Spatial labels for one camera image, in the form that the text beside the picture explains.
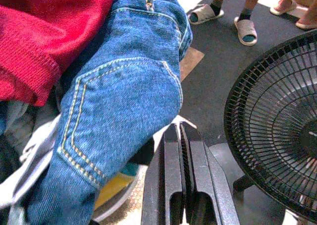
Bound light grey cloth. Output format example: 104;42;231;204
0;114;61;210

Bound red knitted sweater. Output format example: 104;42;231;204
0;0;127;108

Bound grey slipper with dark sock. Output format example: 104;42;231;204
188;0;225;25
234;8;258;47

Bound black electric fan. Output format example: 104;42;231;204
223;29;317;223

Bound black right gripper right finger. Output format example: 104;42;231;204
180;122;240;225

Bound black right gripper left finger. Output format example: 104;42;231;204
141;122;187;225

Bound brown cardboard piece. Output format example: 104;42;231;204
179;46;205;82

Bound yellow cloth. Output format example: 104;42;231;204
94;172;136;210

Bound blue denim jeans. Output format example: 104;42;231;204
24;0;194;225

